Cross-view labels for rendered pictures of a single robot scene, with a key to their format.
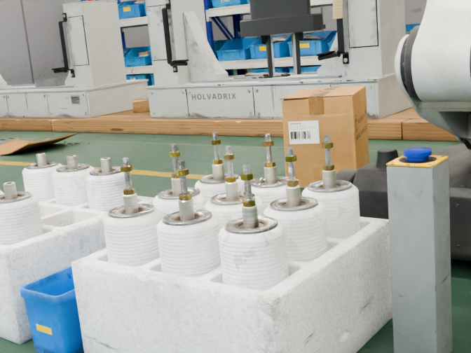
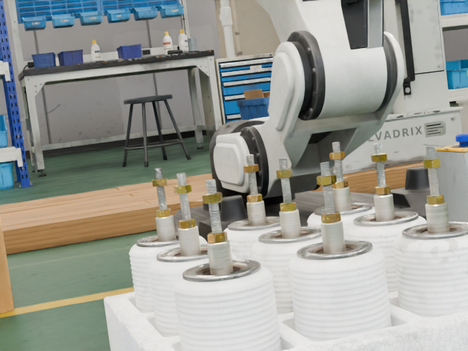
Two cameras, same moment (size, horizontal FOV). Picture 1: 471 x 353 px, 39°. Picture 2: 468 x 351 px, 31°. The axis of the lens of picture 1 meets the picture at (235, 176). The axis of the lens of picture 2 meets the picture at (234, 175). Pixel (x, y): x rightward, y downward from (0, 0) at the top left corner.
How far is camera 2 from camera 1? 0.98 m
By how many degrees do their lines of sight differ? 53
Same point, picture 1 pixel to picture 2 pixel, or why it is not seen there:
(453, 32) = not seen: hidden behind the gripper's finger
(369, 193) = not seen: hidden behind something
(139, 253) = (275, 330)
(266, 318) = not seen: outside the picture
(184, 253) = (378, 294)
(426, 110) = (299, 134)
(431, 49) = (342, 51)
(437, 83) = (351, 90)
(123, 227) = (258, 289)
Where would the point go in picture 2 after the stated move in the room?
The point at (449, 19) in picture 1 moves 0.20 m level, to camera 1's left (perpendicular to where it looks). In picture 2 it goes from (338, 22) to (269, 23)
